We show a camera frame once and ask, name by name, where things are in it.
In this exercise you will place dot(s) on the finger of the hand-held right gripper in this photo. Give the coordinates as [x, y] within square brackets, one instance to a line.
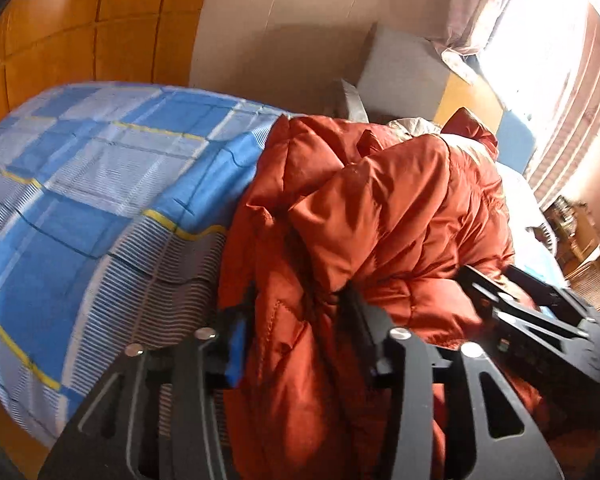
[485, 292]
[545, 290]

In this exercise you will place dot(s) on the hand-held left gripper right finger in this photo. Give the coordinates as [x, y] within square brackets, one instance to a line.
[367, 340]

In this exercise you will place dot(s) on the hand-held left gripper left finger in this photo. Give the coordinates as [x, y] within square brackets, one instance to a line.
[237, 355]

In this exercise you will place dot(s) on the orange puffer jacket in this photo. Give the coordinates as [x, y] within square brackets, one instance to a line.
[380, 210]

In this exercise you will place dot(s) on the rattan chair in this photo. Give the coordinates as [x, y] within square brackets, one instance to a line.
[590, 285]

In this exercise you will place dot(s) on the wooden desk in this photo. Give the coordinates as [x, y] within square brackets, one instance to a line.
[580, 230]

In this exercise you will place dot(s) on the white printed pillow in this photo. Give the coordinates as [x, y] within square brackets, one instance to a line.
[522, 195]

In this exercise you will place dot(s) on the beige patterned curtain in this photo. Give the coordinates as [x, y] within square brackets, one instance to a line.
[570, 135]

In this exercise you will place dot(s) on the blue plaid bed sheet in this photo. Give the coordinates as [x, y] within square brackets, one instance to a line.
[105, 185]

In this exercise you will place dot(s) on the white cloth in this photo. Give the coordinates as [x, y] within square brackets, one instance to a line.
[460, 62]

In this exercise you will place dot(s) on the grey yellow blue headboard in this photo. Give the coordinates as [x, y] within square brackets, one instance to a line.
[400, 70]

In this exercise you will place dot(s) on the orange wooden wardrobe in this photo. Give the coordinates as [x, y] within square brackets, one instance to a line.
[80, 10]

